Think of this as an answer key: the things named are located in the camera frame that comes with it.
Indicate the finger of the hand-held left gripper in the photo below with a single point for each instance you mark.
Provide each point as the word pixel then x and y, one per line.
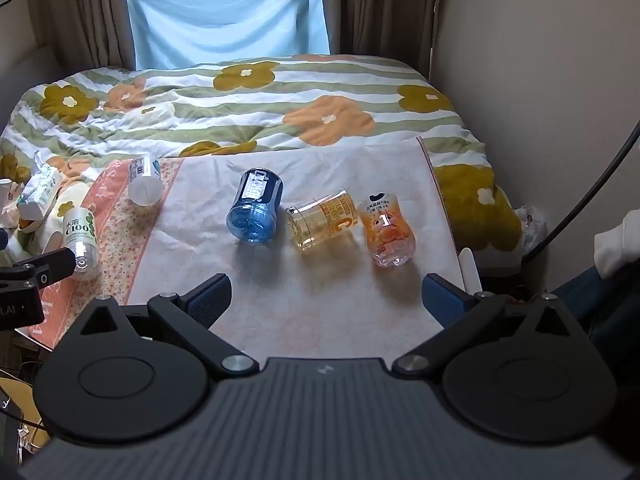
pixel 50 267

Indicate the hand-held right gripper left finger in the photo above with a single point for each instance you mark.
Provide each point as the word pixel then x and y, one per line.
pixel 210 301

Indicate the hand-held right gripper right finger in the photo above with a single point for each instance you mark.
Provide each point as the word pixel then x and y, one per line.
pixel 442 302

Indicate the orange drink bottle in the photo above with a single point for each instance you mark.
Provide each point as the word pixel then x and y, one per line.
pixel 387 230

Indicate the blue plastic bottle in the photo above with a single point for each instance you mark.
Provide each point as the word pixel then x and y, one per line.
pixel 252 205

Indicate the yellow drink bottle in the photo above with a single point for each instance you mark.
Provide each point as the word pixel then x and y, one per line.
pixel 322 220

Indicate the white plastic stick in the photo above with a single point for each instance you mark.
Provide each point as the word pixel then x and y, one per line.
pixel 470 270

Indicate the C100 clear bottle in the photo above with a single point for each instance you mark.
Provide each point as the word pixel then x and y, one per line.
pixel 80 235

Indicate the pink bordered pale cloth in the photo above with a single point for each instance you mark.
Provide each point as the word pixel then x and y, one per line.
pixel 200 245

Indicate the green tissue packet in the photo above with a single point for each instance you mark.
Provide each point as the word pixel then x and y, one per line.
pixel 40 190

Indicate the cardboard box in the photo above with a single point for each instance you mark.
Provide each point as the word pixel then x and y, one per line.
pixel 15 405

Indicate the clear plastic bag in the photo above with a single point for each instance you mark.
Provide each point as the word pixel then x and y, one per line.
pixel 530 230

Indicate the person's blue jeans leg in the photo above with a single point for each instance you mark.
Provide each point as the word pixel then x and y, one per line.
pixel 605 305

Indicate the person's white top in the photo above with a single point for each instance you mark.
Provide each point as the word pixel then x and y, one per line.
pixel 617 245

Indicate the floral striped blanket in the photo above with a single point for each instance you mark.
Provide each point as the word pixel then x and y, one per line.
pixel 300 90

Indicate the brown curtain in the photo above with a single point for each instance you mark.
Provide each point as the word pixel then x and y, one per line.
pixel 385 5
pixel 75 10

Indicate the blue curtain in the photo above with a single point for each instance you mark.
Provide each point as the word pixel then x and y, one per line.
pixel 225 10

